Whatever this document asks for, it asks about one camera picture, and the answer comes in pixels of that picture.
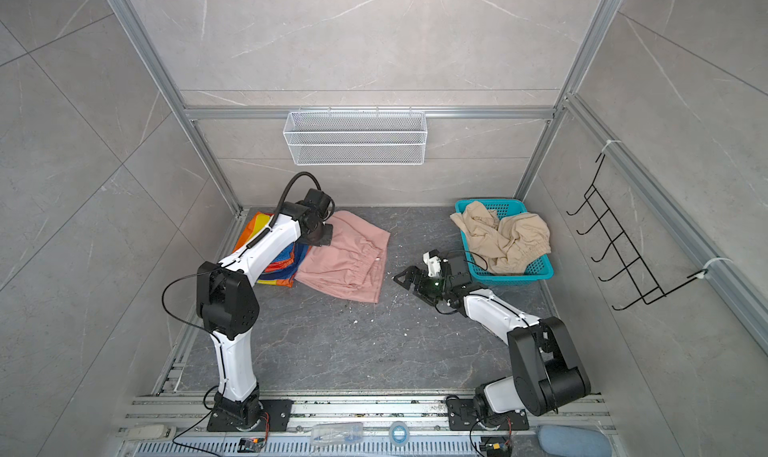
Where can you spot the clear tape roll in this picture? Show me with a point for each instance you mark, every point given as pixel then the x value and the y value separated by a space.
pixel 399 434

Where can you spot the rainbow striped shorts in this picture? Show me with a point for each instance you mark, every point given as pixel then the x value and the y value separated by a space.
pixel 282 270

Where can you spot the small circuit board left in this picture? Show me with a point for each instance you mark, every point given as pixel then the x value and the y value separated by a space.
pixel 251 445

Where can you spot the clear plastic bottle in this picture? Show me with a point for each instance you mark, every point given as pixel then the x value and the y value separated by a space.
pixel 337 434

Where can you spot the small circuit board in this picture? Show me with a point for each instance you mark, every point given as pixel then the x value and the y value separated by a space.
pixel 251 445
pixel 495 447

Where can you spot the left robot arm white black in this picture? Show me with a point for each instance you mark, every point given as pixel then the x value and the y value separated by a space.
pixel 227 304

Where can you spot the pink shorts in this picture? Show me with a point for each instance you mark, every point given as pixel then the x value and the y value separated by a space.
pixel 352 266

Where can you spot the beige shorts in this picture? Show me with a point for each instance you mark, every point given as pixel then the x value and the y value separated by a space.
pixel 505 245

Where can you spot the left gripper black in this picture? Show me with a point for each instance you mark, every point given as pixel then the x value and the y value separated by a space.
pixel 327 237

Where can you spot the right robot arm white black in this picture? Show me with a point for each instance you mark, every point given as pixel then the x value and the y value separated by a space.
pixel 547 371

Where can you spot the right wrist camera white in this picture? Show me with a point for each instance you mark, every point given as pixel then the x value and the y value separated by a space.
pixel 433 262

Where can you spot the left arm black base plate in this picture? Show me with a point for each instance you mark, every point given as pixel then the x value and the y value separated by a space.
pixel 276 414

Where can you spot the black wire hook rack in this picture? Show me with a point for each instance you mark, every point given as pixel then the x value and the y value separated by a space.
pixel 647 289

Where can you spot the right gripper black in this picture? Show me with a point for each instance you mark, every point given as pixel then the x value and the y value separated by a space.
pixel 414 271

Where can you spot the teal plastic laundry basket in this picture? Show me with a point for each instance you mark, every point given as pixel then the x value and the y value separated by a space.
pixel 541 269

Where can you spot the small circuit board right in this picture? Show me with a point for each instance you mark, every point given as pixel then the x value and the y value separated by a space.
pixel 495 447

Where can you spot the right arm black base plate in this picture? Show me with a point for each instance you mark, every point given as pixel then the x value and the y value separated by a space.
pixel 466 414

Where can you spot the white wire mesh wall basket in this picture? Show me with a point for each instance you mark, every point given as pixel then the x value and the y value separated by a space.
pixel 360 137

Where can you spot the blue grey cloth bundle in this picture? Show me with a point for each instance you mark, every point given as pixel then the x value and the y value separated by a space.
pixel 566 441

